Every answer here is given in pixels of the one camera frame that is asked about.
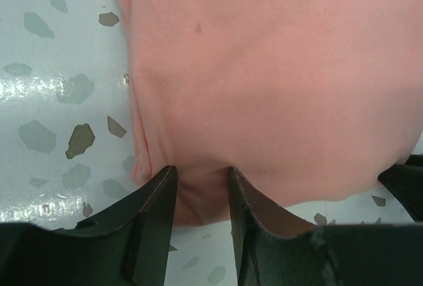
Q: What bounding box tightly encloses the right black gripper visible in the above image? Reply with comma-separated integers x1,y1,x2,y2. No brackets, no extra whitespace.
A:
378,154,423,222

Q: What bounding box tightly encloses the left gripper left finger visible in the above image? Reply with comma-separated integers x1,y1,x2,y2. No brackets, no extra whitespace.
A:
53,166,178,285

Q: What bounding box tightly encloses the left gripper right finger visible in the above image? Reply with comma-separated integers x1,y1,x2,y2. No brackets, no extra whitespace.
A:
227,167,317,285

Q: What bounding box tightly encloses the salmon pink t shirt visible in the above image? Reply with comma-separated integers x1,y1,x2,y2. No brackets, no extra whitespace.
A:
118,0,422,227

